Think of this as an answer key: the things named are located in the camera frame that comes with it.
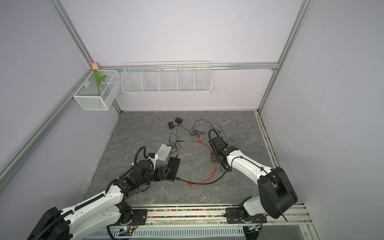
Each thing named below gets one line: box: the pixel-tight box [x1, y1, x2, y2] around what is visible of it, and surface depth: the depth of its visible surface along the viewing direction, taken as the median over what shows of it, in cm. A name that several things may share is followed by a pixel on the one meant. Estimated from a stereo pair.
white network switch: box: [156, 143, 172, 162], surface depth 98 cm
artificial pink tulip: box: [92, 62, 107, 97], surface depth 92 cm
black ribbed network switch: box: [164, 156, 181, 182], surface depth 94 cm
